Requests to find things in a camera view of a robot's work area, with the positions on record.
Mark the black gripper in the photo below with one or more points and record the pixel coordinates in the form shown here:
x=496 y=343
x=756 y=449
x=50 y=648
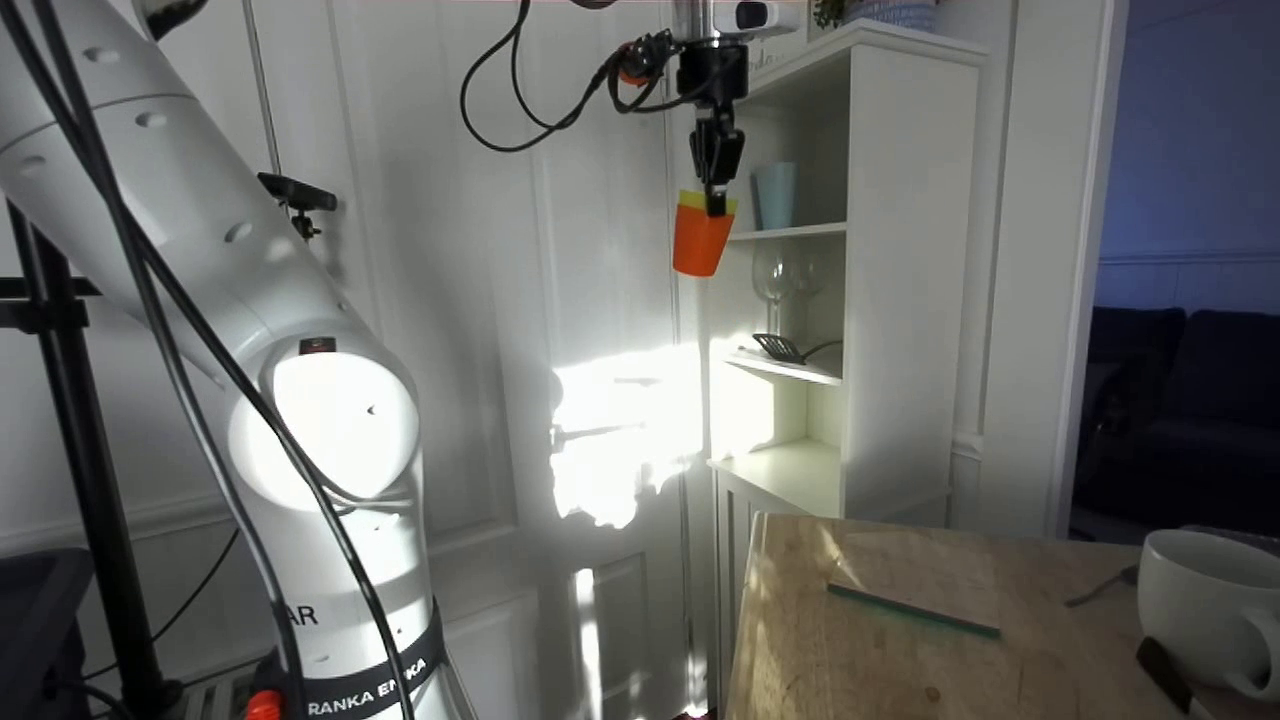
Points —
x=712 y=81

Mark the orange and yellow plastic cup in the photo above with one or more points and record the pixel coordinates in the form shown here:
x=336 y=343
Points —
x=701 y=247

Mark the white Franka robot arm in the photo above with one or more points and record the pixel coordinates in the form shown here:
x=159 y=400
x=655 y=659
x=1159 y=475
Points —
x=200 y=227

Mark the light blue cup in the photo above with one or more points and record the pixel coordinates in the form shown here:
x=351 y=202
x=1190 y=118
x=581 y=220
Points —
x=775 y=197

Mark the black object on shelf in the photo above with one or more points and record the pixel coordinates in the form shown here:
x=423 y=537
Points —
x=781 y=345

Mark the white cabinet with shelves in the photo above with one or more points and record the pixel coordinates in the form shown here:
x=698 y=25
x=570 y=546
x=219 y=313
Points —
x=914 y=265

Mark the clear wine glass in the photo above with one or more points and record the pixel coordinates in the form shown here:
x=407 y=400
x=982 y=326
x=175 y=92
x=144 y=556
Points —
x=781 y=285

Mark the green plastic strip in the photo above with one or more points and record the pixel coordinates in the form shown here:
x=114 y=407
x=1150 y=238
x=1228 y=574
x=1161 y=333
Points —
x=922 y=612

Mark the dark sofa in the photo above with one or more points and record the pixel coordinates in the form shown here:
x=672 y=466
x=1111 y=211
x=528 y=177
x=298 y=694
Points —
x=1185 y=415

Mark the metal spoon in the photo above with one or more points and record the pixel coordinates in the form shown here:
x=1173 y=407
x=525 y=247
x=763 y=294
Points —
x=1100 y=585

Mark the white ceramic mug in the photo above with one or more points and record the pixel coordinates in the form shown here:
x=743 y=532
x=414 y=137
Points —
x=1201 y=602

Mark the black tripod stand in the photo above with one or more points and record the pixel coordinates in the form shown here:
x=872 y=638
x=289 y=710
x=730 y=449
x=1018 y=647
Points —
x=83 y=452

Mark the red knob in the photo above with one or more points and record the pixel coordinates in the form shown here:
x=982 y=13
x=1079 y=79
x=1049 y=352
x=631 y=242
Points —
x=261 y=705

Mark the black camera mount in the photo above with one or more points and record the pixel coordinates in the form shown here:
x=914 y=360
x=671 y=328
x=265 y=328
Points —
x=301 y=197

